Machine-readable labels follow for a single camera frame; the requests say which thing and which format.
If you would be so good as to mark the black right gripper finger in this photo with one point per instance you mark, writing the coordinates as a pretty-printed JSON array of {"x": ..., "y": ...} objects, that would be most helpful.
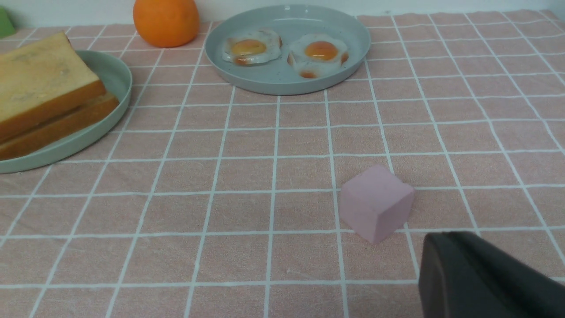
[{"x": 464, "y": 276}]

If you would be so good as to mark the toast slice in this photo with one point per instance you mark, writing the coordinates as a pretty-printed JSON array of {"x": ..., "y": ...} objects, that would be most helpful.
[
  {"x": 43, "y": 80},
  {"x": 60, "y": 127}
]

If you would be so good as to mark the pink foam cube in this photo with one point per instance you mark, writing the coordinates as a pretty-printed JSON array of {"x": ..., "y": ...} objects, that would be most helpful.
[{"x": 375, "y": 203}]

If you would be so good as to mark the pink checked tablecloth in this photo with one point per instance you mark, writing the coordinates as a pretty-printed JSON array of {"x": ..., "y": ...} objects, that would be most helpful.
[{"x": 207, "y": 201}]

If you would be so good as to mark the right fried egg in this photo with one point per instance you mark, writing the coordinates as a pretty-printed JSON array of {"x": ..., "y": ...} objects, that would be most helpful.
[{"x": 317, "y": 55}]

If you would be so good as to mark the fried egg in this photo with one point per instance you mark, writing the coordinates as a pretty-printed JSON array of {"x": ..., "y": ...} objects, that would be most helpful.
[
  {"x": 317, "y": 55},
  {"x": 254, "y": 48}
]

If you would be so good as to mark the grey egg plate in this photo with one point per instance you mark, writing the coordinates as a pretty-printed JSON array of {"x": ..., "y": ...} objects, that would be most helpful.
[{"x": 291, "y": 22}]

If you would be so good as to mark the left fried egg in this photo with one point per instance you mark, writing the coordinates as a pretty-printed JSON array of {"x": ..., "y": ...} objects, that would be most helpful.
[{"x": 254, "y": 48}]

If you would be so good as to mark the orange fruit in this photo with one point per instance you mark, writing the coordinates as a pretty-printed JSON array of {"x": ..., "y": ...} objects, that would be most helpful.
[{"x": 166, "y": 23}]

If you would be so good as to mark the mint green centre plate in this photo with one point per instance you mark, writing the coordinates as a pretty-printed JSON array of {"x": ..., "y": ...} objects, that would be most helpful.
[{"x": 117, "y": 78}]

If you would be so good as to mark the green foam cube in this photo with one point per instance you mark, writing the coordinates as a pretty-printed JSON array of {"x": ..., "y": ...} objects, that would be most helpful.
[{"x": 6, "y": 27}]

